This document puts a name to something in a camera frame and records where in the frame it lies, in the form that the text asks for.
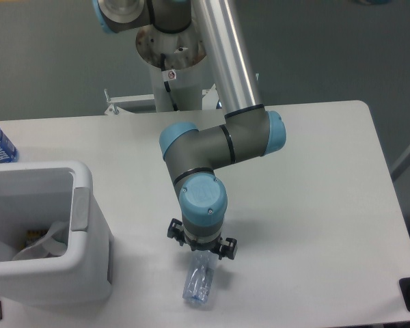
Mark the crushed clear plastic bottle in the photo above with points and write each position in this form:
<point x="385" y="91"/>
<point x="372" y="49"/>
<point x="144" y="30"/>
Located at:
<point x="199" y="277"/>

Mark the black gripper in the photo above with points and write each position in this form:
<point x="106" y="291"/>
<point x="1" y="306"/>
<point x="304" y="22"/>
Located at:
<point x="223" y="248"/>

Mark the white plastic wrapper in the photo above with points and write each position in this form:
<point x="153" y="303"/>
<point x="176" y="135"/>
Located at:
<point x="52" y="244"/>

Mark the white metal base frame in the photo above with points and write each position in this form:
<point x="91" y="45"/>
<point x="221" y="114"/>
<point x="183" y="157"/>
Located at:
<point x="150" y="100"/>

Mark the white plastic trash can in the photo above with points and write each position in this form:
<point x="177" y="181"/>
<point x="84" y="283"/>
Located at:
<point x="33" y="196"/>

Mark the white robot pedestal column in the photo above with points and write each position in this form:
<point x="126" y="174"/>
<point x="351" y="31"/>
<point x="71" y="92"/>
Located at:
<point x="176" y="62"/>

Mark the colourful snack wrapper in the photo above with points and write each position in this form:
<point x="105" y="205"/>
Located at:
<point x="33" y="236"/>

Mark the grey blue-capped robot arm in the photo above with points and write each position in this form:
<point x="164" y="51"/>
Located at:
<point x="190" y="154"/>

